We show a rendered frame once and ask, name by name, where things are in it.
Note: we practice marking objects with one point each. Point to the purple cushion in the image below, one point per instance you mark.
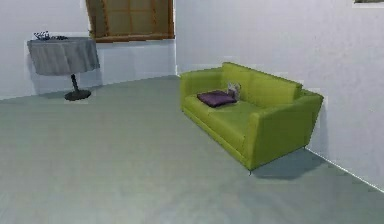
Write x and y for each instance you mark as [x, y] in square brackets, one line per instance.
[216, 98]

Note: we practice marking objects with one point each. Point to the small grey white object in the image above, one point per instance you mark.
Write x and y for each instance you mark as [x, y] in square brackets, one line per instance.
[234, 89]

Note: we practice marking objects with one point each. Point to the green sofa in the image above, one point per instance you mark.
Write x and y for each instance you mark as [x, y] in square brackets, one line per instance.
[266, 130]

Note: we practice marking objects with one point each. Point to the round table with grey cloth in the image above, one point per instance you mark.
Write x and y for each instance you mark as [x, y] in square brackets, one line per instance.
[63, 56]

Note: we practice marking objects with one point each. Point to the dark blue spiky object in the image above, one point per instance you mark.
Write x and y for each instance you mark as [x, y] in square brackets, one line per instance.
[45, 35]

